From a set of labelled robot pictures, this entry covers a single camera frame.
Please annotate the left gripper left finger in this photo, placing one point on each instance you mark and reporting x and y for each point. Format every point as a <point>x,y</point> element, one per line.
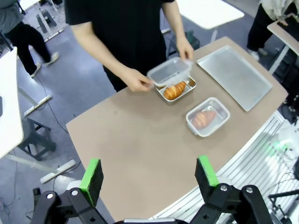
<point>92,182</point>

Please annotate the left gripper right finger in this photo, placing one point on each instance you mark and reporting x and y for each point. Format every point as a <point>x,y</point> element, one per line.
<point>206,179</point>

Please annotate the golden brown croissant bread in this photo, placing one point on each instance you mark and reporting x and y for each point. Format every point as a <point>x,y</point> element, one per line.
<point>203,118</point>
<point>174,90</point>

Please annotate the translucent plastic container lid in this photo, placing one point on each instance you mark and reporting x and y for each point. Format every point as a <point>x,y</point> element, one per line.
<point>208,107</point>
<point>169,70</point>

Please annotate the person's left forearm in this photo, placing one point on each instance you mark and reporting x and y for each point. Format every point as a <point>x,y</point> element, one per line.
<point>174,21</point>

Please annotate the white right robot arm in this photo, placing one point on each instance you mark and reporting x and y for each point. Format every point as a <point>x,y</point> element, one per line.
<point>288,140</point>

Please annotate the person's right forearm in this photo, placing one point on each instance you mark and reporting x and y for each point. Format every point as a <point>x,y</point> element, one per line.
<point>100,49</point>

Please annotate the rectangular stainless steel container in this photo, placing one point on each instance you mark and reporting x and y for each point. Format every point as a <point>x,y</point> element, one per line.
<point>222,121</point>
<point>178,94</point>

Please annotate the person's right hand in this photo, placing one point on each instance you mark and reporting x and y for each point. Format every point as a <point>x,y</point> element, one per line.
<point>136,80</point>

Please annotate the person's left hand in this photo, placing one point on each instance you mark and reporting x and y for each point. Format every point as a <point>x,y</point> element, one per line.
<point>185,50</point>

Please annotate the black metal stool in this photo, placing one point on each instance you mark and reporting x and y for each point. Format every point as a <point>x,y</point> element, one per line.
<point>37,140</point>

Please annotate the perforated metal baking tray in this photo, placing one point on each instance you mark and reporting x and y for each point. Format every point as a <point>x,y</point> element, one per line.
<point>234,77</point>

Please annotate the dark green crate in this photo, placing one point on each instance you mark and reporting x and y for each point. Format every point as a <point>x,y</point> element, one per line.
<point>194,39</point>

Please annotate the walking person in black trousers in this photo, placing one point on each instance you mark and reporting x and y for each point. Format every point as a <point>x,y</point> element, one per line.
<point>25,39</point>

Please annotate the person in black t-shirt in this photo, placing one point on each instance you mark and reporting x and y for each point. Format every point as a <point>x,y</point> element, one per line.
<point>126,28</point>

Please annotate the standing person in black trousers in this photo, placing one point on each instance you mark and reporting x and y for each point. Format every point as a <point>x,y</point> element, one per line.
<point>261,28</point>

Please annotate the small brown side table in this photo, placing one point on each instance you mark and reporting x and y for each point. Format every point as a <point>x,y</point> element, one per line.
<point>283,32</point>

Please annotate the grey step stool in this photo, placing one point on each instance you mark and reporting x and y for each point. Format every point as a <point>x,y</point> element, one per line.
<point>45,22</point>

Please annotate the plain white table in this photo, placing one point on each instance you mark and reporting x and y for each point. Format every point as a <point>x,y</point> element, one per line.
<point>210,11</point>

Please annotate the white slatted robot base frame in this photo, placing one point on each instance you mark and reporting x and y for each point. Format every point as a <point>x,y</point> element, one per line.
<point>252,168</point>

